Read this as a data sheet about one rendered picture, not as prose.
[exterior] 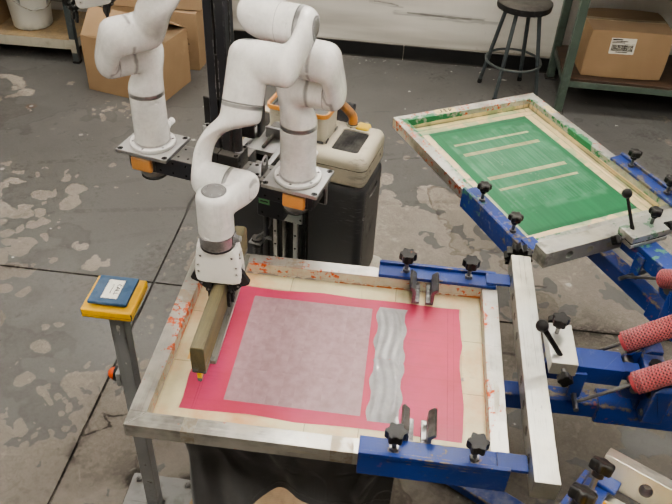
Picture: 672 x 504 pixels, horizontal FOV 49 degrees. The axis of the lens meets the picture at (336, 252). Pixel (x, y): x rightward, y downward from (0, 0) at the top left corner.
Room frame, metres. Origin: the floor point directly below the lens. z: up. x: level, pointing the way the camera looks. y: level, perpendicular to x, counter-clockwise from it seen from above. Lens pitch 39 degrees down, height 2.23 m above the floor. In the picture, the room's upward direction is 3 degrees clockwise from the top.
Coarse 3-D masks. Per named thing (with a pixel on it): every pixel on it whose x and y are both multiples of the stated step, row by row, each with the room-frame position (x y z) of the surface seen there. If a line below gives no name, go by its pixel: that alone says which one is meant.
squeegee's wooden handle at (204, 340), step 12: (240, 228) 1.41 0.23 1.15; (216, 288) 1.19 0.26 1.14; (216, 300) 1.16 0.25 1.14; (204, 312) 1.12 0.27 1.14; (216, 312) 1.12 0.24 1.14; (204, 324) 1.08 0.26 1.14; (216, 324) 1.11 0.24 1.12; (204, 336) 1.05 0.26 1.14; (216, 336) 1.11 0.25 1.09; (192, 348) 1.02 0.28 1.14; (204, 348) 1.02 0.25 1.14; (192, 360) 1.02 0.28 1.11; (204, 360) 1.02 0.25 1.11; (204, 372) 1.02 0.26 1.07
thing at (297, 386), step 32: (224, 352) 1.18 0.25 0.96; (256, 352) 1.19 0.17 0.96; (288, 352) 1.19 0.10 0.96; (192, 384) 1.08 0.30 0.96; (224, 384) 1.09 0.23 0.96; (256, 384) 1.09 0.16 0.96; (288, 384) 1.10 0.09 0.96; (320, 384) 1.10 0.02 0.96; (352, 384) 1.11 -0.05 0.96; (416, 384) 1.12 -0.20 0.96; (448, 384) 1.12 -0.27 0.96; (288, 416) 1.01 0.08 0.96; (320, 416) 1.01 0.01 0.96; (352, 416) 1.02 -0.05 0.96; (416, 416) 1.03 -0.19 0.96; (448, 416) 1.03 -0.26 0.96
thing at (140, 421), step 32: (256, 256) 1.50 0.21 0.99; (192, 288) 1.36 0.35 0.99; (448, 288) 1.43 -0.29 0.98; (480, 288) 1.42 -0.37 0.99; (160, 352) 1.14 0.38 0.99; (160, 384) 1.06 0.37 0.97; (128, 416) 0.96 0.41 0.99; (160, 416) 0.96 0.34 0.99; (256, 448) 0.92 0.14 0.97; (288, 448) 0.91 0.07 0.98; (320, 448) 0.91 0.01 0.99; (352, 448) 0.91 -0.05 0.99
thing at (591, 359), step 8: (544, 352) 1.16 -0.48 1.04; (576, 352) 1.16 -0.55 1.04; (584, 352) 1.16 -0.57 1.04; (592, 352) 1.16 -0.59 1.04; (600, 352) 1.17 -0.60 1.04; (608, 352) 1.17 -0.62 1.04; (616, 352) 1.17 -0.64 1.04; (544, 360) 1.14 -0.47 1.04; (584, 360) 1.14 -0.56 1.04; (592, 360) 1.14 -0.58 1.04; (600, 360) 1.14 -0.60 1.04; (608, 360) 1.14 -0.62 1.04; (616, 360) 1.14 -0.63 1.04; (584, 368) 1.12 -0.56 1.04; (592, 368) 1.12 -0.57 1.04; (600, 368) 1.12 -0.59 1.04; (608, 368) 1.12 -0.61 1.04; (616, 368) 1.12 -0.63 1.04; (552, 376) 1.12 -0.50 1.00; (592, 376) 1.12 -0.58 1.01; (600, 376) 1.12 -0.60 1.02; (608, 376) 1.11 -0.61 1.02; (616, 376) 1.11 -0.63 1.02; (608, 384) 1.11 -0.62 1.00; (616, 384) 1.11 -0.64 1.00
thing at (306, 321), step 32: (256, 288) 1.41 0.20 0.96; (256, 320) 1.29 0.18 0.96; (288, 320) 1.30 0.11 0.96; (320, 320) 1.31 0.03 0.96; (352, 320) 1.31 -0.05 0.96; (416, 320) 1.33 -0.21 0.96; (448, 320) 1.33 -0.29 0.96; (320, 352) 1.20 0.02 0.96; (352, 352) 1.21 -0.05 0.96; (416, 352) 1.22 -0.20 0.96; (448, 352) 1.22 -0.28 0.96
